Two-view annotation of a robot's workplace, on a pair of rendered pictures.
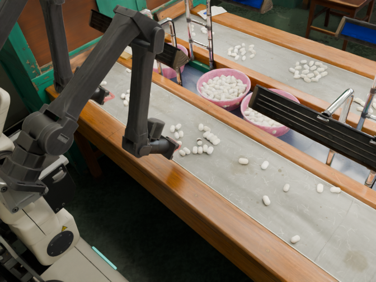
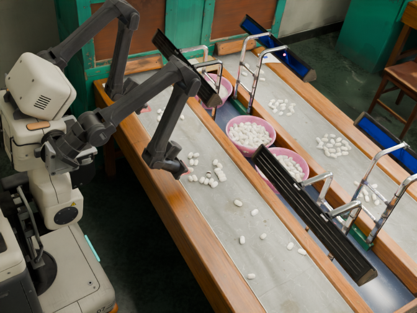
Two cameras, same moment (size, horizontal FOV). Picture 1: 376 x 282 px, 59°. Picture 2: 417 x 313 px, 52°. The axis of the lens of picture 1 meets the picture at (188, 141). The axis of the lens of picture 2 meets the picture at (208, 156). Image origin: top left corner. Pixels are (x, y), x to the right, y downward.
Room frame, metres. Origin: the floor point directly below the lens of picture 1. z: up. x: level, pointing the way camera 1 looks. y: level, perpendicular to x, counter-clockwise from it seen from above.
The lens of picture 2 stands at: (-0.41, -0.13, 2.19)
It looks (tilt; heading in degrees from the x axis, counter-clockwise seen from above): 44 degrees down; 4
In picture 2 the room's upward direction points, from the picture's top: 8 degrees clockwise
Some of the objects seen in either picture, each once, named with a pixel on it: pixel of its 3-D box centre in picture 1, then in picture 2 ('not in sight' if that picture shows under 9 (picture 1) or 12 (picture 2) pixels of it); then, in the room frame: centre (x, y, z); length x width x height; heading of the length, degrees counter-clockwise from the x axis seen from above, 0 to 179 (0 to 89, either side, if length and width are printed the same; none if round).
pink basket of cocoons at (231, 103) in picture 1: (223, 91); (249, 138); (1.33, -0.21, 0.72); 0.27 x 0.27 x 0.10
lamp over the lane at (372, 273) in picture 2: (345, 135); (309, 205); (0.61, -0.44, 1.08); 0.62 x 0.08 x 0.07; 39
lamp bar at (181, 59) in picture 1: (132, 34); (184, 64); (1.37, 0.17, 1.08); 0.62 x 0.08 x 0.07; 39
